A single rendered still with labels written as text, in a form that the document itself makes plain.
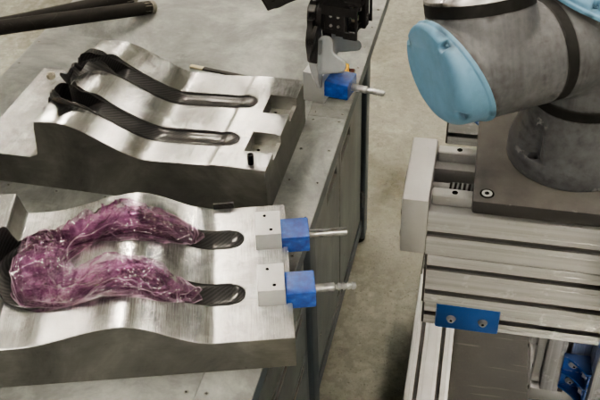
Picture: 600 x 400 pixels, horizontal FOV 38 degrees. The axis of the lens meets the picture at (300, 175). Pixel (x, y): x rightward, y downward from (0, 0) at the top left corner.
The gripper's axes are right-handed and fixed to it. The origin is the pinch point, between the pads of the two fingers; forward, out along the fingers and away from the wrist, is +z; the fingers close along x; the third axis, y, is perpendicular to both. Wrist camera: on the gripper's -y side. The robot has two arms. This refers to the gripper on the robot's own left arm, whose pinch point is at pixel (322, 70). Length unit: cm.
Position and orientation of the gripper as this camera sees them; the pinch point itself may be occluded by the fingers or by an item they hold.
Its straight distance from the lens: 141.1
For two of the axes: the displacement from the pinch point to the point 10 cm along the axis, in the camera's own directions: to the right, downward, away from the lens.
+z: 0.3, 7.8, 6.2
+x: 3.9, -5.8, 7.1
